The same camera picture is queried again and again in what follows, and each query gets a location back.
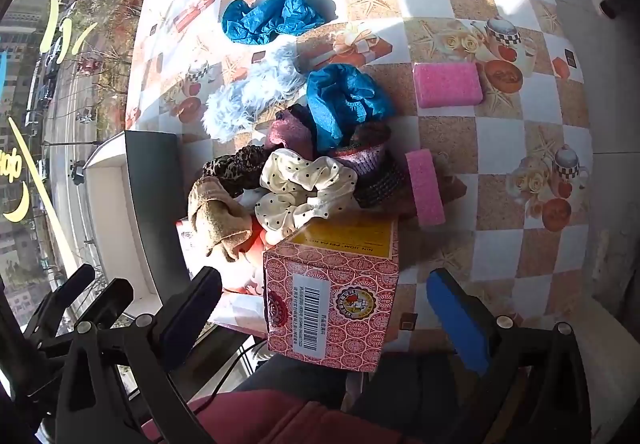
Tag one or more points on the leopard print scrunchie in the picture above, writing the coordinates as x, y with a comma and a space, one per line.
235, 166

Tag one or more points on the white fluffy scrunchie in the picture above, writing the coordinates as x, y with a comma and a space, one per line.
240, 101

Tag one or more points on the person's dark trousers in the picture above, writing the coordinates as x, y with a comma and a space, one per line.
400, 379

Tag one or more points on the purple and black knit scrunchie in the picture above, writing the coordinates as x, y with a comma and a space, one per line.
364, 159

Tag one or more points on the large pink sponge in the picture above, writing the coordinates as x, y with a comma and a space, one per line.
447, 84

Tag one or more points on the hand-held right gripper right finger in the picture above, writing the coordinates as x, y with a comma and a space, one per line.
460, 324

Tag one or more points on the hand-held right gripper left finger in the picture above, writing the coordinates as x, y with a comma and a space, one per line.
182, 331

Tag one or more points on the white box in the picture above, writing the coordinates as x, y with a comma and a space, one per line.
107, 204

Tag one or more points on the blue crinkled cloth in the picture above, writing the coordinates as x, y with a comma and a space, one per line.
345, 99
270, 16

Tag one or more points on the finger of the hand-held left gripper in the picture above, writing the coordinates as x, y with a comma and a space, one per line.
75, 284
112, 301

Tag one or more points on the red patterned cardboard box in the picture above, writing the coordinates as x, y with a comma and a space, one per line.
340, 294

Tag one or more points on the white printed paper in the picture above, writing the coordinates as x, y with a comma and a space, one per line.
187, 244

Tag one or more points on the narrow pink sponge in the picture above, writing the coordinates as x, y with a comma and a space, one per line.
425, 189

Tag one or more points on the person's maroon jacket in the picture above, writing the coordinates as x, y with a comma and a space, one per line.
280, 419

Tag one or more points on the checkered printed tablecloth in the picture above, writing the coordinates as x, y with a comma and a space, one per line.
505, 149

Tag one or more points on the pink knit scrunchie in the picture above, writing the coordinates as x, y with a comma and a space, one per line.
286, 135

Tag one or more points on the cream polka dot scrunchie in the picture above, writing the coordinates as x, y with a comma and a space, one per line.
300, 194

